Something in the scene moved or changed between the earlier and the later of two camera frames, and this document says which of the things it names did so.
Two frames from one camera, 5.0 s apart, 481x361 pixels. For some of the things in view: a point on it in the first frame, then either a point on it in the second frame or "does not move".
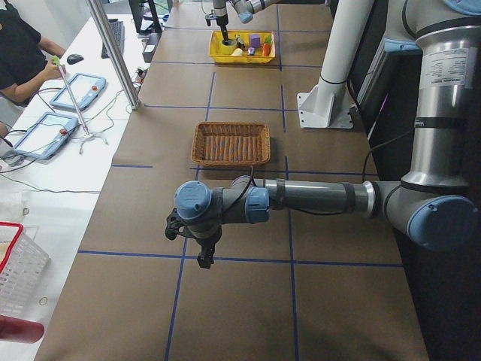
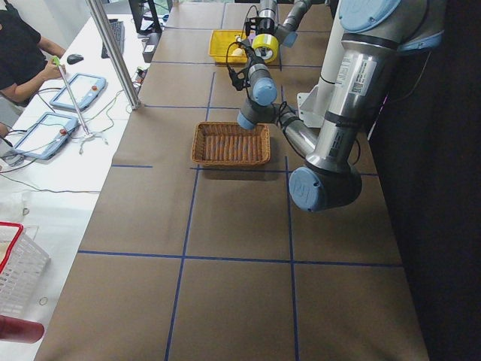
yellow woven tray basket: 243,47 does not move
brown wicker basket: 231,144 does not move
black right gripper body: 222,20 to 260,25
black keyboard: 118,29 does not move
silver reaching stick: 57,61 does not move
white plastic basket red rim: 24,265 does not move
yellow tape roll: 228,46 to 266,40
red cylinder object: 13,329 does not move
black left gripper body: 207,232 to 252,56
